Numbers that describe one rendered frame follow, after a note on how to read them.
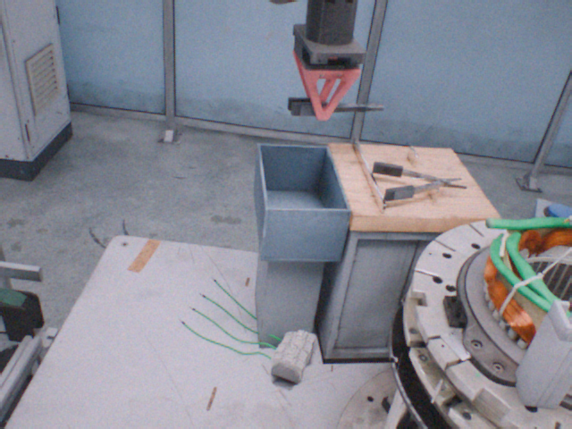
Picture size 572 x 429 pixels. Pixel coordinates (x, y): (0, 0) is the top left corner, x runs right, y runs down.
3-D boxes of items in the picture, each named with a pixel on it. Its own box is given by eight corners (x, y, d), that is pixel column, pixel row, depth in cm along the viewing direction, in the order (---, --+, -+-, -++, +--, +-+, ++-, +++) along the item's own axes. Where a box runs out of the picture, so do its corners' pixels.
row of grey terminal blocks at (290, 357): (295, 392, 78) (298, 374, 76) (264, 382, 79) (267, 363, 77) (316, 345, 86) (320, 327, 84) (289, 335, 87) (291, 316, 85)
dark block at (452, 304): (456, 302, 51) (460, 292, 50) (464, 329, 48) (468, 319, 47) (441, 300, 51) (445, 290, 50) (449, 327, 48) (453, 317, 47)
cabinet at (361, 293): (323, 365, 83) (351, 231, 68) (307, 282, 98) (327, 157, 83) (441, 362, 86) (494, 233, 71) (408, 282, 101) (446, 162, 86)
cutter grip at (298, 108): (291, 116, 67) (292, 104, 66) (290, 113, 67) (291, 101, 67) (323, 116, 68) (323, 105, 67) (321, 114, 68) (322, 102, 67)
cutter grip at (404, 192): (385, 202, 67) (388, 191, 66) (382, 198, 68) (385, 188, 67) (413, 198, 69) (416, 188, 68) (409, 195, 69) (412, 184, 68)
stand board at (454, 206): (349, 231, 68) (353, 215, 66) (325, 156, 83) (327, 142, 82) (497, 233, 71) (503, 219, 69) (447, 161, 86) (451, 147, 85)
